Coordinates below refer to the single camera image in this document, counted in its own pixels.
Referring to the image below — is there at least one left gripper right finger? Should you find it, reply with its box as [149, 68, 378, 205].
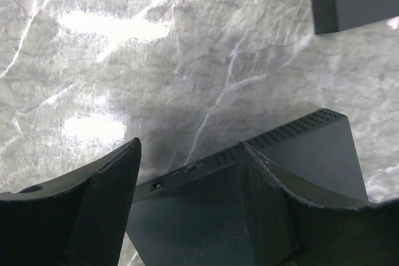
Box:
[238, 143, 398, 265]

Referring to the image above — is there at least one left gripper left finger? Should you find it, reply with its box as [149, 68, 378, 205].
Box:
[1, 138, 142, 265]

